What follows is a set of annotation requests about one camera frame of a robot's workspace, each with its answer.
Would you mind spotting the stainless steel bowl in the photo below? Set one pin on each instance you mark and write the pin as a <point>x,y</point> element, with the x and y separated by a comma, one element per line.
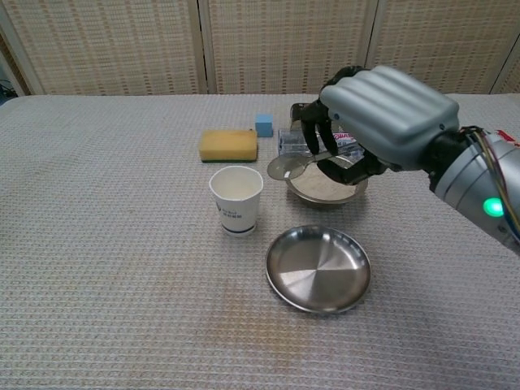
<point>325,203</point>

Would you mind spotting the red desk calendar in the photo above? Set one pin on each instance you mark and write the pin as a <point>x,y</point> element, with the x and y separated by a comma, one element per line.
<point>510,137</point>

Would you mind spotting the bamboo folding screen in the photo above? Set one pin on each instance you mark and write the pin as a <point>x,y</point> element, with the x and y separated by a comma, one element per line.
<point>162,44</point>

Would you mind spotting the stainless steel plate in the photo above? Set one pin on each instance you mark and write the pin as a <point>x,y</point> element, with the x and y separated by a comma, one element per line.
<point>319,270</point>

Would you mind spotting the blue cube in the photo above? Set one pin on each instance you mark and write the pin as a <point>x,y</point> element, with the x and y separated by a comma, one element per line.
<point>264,126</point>

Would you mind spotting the dark tin can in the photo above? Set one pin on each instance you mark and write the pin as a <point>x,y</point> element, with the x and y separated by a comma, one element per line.
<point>296,106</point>

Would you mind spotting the metal spoon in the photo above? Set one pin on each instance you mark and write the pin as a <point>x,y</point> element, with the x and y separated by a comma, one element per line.
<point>280,167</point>

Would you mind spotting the white paper cup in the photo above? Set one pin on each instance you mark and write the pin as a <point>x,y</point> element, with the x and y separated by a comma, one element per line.
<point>237,211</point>

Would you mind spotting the white woven tablecloth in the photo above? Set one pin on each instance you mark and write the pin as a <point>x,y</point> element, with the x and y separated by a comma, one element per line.
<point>122,284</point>

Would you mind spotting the clear plastic water bottle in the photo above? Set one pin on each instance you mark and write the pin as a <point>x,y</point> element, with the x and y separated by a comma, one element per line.
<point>290,142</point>

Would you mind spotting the yellow green sponge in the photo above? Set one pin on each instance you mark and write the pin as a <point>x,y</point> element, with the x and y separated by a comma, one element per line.
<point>227,144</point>

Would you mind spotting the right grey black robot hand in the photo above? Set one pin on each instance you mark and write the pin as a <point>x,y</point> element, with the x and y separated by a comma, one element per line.
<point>390,109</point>

